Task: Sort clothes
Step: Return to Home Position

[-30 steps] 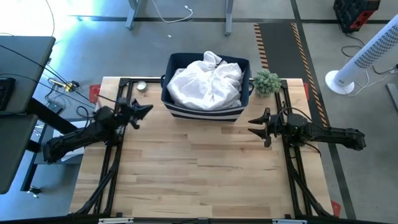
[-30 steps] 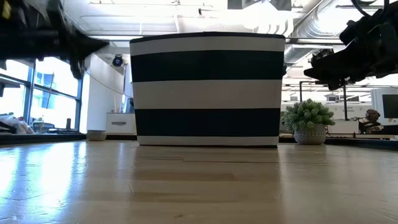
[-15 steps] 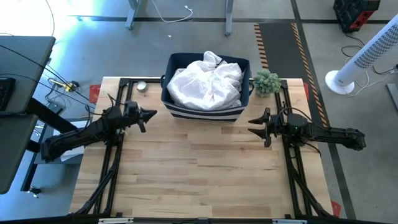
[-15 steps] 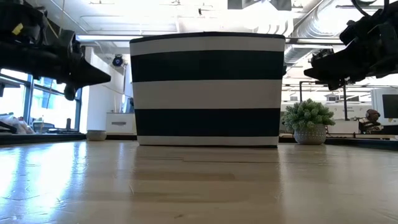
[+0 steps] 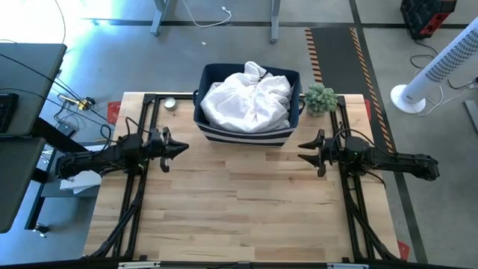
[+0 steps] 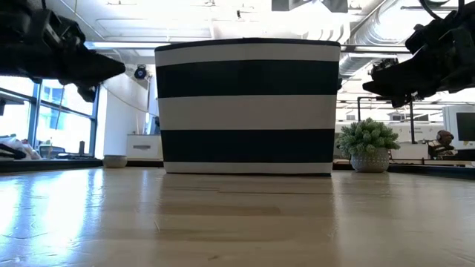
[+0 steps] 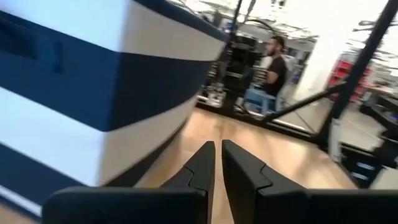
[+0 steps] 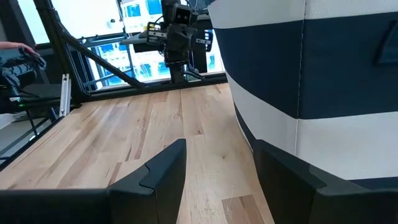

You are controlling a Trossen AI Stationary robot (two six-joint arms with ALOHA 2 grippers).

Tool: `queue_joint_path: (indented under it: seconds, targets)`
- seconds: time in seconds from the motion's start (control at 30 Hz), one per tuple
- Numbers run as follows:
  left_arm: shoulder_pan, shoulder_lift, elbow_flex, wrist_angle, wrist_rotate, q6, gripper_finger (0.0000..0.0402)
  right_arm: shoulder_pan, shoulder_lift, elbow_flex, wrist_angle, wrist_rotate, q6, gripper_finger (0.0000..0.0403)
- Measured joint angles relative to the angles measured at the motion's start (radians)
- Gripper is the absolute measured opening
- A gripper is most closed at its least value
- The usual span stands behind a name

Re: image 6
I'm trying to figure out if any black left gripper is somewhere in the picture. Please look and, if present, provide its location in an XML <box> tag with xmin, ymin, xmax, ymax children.
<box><xmin>0</xmin><ymin>5</ymin><xmax>127</xmax><ymax>103</ymax></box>

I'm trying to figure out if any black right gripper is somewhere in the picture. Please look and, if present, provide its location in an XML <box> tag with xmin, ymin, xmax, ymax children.
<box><xmin>362</xmin><ymin>8</ymin><xmax>475</xmax><ymax>109</ymax></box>

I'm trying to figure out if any long ceiling light bar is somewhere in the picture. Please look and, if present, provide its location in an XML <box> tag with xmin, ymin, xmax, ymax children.
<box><xmin>84</xmin><ymin>40</ymin><xmax>157</xmax><ymax>50</ymax></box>

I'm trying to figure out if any green artificial plant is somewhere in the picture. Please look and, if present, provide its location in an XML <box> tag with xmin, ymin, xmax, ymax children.
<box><xmin>335</xmin><ymin>117</ymin><xmax>401</xmax><ymax>159</ymax></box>

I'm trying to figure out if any person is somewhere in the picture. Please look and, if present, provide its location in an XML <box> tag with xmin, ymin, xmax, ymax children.
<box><xmin>427</xmin><ymin>129</ymin><xmax>456</xmax><ymax>160</ymax></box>

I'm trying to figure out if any dark computer monitor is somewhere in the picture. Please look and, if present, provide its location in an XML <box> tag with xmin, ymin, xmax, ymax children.
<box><xmin>455</xmin><ymin>112</ymin><xmax>475</xmax><ymax>142</ymax></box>

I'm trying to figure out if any grey dotted plant pot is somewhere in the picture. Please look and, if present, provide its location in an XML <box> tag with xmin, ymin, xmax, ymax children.
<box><xmin>350</xmin><ymin>147</ymin><xmax>390</xmax><ymax>174</ymax></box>

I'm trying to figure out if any white low cabinet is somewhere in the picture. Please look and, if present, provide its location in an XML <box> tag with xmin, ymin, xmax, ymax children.
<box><xmin>125</xmin><ymin>133</ymin><xmax>163</xmax><ymax>162</ymax></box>

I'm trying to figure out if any grey round bowl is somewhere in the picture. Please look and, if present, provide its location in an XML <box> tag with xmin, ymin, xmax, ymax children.
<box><xmin>102</xmin><ymin>154</ymin><xmax>128</xmax><ymax>169</ymax></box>

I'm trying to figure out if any white bag clutter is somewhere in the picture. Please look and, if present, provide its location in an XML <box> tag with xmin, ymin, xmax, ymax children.
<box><xmin>0</xmin><ymin>133</ymin><xmax>42</xmax><ymax>161</ymax></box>

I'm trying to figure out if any navy and white striped basket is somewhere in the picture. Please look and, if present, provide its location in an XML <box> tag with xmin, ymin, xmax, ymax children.
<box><xmin>154</xmin><ymin>37</ymin><xmax>341</xmax><ymax>177</ymax></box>

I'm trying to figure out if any black cable loop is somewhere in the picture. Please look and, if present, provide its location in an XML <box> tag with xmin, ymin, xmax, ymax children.
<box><xmin>419</xmin><ymin>0</ymin><xmax>465</xmax><ymax>20</ymax></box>

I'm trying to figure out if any overhead camera mount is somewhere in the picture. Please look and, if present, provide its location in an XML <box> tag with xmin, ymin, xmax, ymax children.
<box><xmin>271</xmin><ymin>0</ymin><xmax>349</xmax><ymax>13</ymax></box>

